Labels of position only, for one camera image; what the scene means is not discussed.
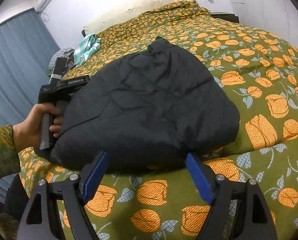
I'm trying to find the black puffer jacket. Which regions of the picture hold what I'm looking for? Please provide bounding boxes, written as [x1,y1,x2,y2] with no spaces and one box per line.
[33,37,241,173]

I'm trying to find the person left hand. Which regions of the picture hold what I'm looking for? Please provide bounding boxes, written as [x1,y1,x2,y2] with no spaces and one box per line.
[13,103,63,153]

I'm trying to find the grey striped garment pile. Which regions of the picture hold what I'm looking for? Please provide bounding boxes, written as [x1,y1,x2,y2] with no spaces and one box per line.
[48,47,75,72]

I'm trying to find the blue grey curtain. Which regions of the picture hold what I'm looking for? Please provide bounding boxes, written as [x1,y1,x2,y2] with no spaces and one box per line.
[0,8,62,203]

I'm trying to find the green white checked cloth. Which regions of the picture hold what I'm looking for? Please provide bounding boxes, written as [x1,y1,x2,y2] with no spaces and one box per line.
[73,34,101,67]

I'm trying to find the green orange floral duvet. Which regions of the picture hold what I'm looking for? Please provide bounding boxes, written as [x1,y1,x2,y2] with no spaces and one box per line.
[18,0,298,240]

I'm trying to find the cream padded headboard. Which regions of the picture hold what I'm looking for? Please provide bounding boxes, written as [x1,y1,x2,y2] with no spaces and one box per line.
[82,0,193,36]

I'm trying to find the dark wooden nightstand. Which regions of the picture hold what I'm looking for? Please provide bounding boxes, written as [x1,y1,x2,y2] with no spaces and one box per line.
[210,12,240,23]

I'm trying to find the white wardrobe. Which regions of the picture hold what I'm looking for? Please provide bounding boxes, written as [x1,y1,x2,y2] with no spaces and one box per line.
[230,0,298,49]

